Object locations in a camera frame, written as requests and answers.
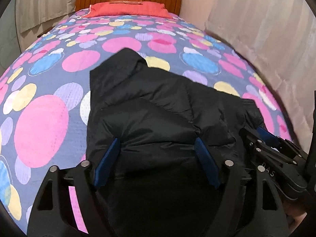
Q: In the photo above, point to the colourful dotted bed cover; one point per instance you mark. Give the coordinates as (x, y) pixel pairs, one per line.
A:
(45, 93)

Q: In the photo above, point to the beige left curtain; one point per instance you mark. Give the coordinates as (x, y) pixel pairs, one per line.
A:
(31, 13)

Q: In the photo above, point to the beige right curtain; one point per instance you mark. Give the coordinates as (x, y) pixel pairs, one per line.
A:
(278, 38)

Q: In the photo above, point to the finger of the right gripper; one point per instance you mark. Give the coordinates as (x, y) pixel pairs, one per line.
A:
(268, 138)
(253, 145)

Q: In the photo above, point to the black puffer jacket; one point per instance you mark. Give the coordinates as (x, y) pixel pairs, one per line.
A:
(157, 186)

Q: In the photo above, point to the person's right hand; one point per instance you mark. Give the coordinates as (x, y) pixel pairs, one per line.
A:
(297, 214)

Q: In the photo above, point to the beige curtain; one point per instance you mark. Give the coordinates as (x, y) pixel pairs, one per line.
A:
(31, 13)
(278, 38)

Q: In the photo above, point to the red folded blanket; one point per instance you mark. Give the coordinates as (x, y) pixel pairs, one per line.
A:
(145, 9)

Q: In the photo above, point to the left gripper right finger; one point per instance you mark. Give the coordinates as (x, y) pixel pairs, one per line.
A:
(249, 204)

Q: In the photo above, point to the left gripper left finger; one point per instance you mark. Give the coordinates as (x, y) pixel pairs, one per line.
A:
(66, 203)

